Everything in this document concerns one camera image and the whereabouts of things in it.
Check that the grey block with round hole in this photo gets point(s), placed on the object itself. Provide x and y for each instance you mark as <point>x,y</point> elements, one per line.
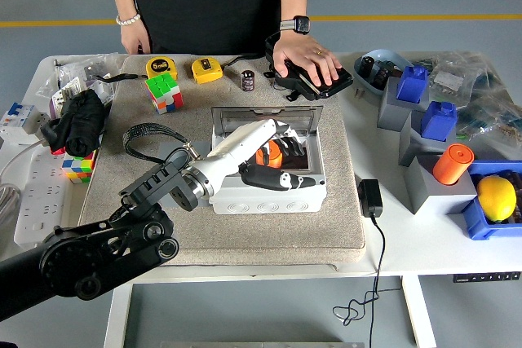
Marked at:
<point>204,146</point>

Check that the large colourful puzzle cube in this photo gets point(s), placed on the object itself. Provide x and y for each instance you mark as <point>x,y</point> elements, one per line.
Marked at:
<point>163,91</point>

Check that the person's right hand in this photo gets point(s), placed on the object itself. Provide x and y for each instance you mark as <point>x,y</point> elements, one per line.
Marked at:
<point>134,38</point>

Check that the white junction box clear lid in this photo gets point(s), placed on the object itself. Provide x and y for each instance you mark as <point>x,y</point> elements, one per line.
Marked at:
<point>265,205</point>

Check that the black folded cloth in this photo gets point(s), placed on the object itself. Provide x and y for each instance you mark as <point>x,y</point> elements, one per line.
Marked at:
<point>81,124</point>

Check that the orange cylinder battery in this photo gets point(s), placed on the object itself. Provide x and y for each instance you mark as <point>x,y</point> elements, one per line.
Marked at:
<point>452,164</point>
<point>275,157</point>

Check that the white power strip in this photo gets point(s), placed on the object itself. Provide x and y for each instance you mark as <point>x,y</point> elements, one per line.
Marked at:
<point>41,201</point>

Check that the white table leg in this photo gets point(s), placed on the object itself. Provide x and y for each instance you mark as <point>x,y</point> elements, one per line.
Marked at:
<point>418,315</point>
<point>116,315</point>

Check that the blue plastic block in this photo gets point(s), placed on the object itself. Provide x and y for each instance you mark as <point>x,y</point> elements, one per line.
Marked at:
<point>438,122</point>
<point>412,85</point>

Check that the yellow tape measure round label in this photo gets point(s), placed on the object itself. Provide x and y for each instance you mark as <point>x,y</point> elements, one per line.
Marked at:
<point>160,66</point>

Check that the clear bags of hardware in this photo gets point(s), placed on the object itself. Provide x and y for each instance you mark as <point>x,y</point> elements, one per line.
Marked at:
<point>77,69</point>

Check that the black table control panel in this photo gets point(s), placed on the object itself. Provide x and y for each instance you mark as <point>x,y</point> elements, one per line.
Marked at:
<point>485,277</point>

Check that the clear bags of parts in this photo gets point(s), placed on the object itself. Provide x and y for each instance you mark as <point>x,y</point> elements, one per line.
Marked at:
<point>489,91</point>

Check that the yellow tape measure square label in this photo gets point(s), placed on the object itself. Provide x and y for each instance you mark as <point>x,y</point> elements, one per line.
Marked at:
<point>206,70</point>

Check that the light blue bowl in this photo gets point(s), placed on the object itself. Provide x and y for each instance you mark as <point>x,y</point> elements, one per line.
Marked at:
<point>367,81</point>

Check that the black capacitor in bowl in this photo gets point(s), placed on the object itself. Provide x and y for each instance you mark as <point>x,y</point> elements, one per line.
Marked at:
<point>381,76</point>
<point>367,64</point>

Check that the black power adapter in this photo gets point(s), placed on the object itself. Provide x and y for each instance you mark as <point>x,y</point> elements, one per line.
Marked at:
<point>370,197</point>

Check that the black capacitor cylinder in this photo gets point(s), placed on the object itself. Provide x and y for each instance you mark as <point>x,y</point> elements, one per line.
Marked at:
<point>247,81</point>

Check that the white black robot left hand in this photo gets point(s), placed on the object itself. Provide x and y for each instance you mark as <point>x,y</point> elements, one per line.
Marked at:
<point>240,144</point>

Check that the person's left hand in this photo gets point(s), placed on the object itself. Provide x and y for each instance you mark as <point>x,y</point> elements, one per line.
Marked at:
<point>306,54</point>

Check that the grey holder block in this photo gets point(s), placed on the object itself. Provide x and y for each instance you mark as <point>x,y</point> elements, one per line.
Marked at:
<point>424,193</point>
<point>391,115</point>
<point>412,148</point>

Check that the white blue circuit breaker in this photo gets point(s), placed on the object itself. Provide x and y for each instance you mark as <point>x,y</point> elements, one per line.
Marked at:
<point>16,115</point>

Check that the yellow lemon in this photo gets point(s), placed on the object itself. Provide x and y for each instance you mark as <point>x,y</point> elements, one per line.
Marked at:
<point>495,199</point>

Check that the black smart watch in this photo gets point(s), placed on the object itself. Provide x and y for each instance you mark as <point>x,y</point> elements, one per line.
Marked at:
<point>301,25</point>

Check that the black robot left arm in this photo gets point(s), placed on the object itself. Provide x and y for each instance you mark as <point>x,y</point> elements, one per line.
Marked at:
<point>81,262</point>

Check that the blue plastic bin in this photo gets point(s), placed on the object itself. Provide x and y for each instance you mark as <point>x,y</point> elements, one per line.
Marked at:
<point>477,225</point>

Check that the small colourful puzzle cube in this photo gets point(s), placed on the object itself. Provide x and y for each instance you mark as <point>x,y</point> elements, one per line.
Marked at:
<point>79,166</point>

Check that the grey-brown fabric mat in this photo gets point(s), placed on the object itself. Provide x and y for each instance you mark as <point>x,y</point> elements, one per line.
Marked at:
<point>285,238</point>

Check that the black zip case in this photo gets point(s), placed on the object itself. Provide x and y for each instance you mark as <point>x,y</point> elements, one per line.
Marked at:
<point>297,89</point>

